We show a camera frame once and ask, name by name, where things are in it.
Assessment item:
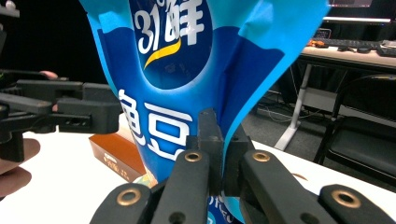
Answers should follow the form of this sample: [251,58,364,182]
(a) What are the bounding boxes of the white table mat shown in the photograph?
[0,113,396,224]

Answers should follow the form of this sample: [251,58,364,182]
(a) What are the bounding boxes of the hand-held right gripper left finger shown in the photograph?
[186,107,225,198]

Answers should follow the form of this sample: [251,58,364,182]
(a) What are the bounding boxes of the black folding chair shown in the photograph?
[312,74,396,189]

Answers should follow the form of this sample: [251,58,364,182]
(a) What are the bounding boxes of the black keyboard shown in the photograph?
[311,37,385,51]

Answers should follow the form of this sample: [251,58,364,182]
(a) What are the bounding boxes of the blue snack pouch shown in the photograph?
[78,0,331,224]

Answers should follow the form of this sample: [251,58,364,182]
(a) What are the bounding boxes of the beige desk with white leg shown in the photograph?
[274,46,396,152]

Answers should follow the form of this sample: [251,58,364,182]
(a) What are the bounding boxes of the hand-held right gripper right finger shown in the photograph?
[223,123,256,198]

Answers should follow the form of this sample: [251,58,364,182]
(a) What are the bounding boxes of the brown box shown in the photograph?
[88,130,148,184]

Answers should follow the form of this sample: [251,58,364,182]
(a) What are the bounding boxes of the dark monitor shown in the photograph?
[322,0,396,24]

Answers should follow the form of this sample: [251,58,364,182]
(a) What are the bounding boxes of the black floor cables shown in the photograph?
[257,90,302,124]

